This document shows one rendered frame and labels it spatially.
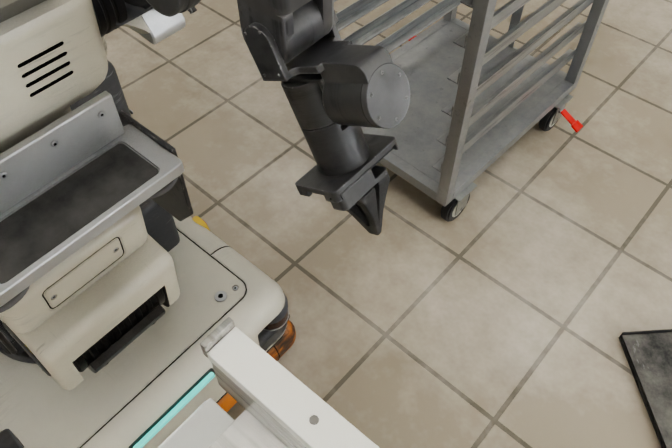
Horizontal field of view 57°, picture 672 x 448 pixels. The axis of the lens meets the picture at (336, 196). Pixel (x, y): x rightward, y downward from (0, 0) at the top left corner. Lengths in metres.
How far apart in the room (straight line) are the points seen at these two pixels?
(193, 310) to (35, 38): 0.70
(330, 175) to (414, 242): 1.03
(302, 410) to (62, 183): 0.41
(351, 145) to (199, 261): 0.73
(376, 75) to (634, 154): 1.56
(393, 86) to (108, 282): 0.55
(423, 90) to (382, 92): 1.30
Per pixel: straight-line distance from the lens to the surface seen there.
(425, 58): 1.96
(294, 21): 0.57
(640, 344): 1.63
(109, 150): 0.77
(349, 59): 0.55
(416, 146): 1.67
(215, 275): 1.27
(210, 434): 0.53
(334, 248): 1.63
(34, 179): 0.74
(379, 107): 0.55
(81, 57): 0.73
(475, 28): 1.24
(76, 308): 0.94
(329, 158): 0.63
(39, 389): 1.25
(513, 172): 1.87
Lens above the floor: 1.33
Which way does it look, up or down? 50 degrees down
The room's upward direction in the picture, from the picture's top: straight up
